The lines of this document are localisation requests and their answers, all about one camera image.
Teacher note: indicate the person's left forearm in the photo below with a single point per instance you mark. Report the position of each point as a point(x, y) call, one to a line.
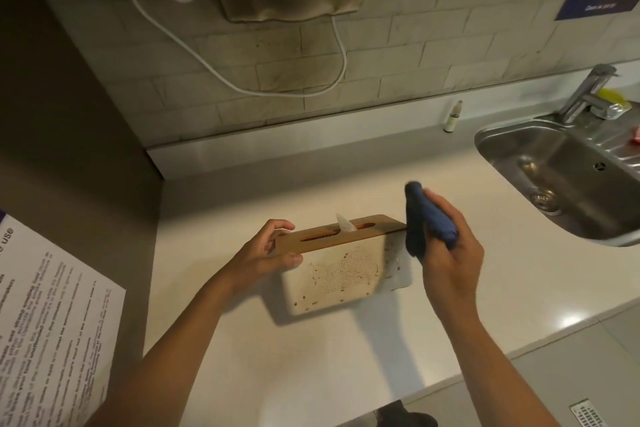
point(170, 351)

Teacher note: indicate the person's dark shoe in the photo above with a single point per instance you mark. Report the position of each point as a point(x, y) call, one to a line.
point(405, 416)

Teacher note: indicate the clear soap dish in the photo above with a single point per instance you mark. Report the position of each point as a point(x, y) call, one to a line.
point(614, 110)

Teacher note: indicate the person's right forearm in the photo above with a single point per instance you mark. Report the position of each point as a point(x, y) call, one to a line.
point(495, 376)

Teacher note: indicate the metal sink faucet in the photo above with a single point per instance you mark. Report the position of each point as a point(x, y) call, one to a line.
point(582, 94)

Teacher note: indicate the white tissue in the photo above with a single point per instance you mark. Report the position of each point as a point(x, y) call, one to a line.
point(345, 224)

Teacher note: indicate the yellow sponge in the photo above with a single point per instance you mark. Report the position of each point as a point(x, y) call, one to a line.
point(612, 95)

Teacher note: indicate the metal sink drain strainer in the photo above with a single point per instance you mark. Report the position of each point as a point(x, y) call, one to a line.
point(546, 200)

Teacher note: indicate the person's right hand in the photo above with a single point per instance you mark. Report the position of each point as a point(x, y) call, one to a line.
point(457, 271)

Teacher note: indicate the small white tube bottle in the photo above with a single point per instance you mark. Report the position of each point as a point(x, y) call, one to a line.
point(453, 117)

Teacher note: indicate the metal floor drain grate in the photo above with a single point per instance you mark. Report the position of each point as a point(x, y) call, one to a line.
point(589, 414)

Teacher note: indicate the person's right thumb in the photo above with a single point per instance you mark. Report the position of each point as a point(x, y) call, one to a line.
point(429, 254)

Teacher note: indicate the white printed paper notice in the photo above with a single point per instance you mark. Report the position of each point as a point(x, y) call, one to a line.
point(50, 321)

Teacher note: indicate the blue cloth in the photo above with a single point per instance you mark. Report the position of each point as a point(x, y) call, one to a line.
point(427, 221)

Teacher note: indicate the person's left thumb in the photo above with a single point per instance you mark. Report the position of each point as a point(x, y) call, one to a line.
point(285, 262)

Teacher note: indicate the person's left hand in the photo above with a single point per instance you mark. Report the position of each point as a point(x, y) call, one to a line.
point(250, 261)

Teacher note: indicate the stainless steel sink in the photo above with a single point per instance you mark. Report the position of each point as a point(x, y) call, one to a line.
point(575, 181)

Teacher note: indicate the white tissue box wooden lid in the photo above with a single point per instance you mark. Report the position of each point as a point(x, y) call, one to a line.
point(345, 276)

